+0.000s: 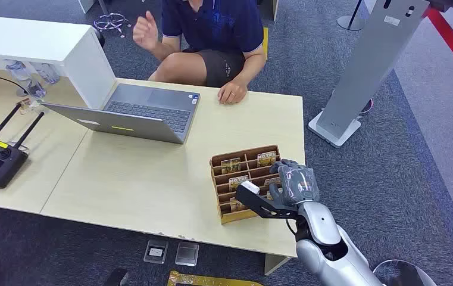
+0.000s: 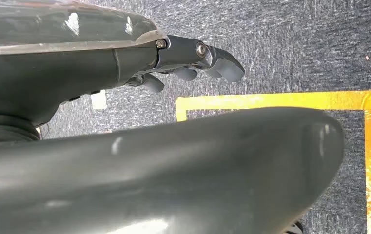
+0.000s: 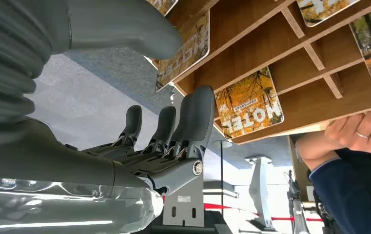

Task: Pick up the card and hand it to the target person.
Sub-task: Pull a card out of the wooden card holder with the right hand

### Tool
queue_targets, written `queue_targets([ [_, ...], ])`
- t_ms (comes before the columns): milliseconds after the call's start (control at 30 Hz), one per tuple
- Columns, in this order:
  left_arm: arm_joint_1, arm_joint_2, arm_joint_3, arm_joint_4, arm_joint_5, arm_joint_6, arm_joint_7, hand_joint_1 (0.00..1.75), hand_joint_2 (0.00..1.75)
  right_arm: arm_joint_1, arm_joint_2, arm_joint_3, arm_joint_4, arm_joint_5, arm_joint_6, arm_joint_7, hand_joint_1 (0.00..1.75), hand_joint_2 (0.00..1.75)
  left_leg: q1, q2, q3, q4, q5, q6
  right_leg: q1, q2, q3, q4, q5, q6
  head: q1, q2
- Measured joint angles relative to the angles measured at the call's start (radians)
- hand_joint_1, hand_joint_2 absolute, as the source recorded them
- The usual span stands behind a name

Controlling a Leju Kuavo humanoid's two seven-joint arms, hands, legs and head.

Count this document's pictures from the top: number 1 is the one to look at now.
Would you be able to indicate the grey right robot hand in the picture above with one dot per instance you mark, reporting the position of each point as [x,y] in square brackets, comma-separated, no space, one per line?
[299,183]

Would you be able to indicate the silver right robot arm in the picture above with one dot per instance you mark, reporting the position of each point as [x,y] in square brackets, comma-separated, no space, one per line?
[328,244]

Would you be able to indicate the person's right forearm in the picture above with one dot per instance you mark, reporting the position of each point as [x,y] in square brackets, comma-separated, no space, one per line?
[167,49]

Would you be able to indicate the person's left forearm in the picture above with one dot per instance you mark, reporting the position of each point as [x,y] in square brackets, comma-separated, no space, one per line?
[252,67]

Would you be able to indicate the hotel key card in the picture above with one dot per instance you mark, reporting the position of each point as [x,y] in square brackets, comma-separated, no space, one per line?
[238,182]
[230,165]
[272,181]
[266,158]

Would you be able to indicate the brown cardboard card holder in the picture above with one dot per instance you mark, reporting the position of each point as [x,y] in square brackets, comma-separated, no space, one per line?
[246,167]

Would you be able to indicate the person's left hand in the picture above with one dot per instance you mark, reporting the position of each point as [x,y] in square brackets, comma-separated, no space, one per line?
[232,92]

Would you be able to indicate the person's hand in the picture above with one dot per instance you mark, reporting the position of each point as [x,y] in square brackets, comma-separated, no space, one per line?
[145,31]
[232,92]

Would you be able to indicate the person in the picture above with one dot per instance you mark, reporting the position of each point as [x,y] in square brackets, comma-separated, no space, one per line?
[214,27]

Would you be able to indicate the person's right hand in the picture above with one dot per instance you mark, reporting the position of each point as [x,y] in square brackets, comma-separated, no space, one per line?
[145,31]

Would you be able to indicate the wooden table leg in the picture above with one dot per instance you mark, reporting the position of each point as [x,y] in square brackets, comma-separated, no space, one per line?
[274,263]

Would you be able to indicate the plain grey floor socket cover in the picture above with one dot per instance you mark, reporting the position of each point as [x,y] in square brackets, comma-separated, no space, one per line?
[187,254]

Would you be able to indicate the yellow floor tape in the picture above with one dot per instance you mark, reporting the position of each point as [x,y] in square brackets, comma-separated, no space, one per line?
[202,280]

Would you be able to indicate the grey kiosk stand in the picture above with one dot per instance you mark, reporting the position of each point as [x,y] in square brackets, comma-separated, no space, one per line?
[368,63]

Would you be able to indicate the yellow chair edge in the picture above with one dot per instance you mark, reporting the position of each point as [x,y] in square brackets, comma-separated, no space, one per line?
[265,41]

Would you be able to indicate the floor socket with white outlet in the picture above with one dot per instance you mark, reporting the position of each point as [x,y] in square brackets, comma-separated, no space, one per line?
[156,251]

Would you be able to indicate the grey open laptop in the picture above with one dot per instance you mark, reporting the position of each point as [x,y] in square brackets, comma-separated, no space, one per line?
[151,108]

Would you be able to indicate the stanchion pole with round base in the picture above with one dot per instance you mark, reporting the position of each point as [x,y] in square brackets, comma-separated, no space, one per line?
[350,19]

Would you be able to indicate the black object on floor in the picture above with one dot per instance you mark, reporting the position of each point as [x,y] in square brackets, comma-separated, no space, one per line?
[115,277]

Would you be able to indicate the clear plastic water bottle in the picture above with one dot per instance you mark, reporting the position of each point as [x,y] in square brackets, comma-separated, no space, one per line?
[23,77]
[48,73]

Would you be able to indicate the small clear plastic item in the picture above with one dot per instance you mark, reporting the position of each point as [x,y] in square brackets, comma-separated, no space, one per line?
[27,105]

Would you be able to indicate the white desk shelf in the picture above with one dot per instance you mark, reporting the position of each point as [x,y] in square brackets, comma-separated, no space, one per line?
[52,43]

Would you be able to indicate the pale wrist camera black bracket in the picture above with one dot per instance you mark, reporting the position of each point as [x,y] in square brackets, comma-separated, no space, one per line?
[263,203]

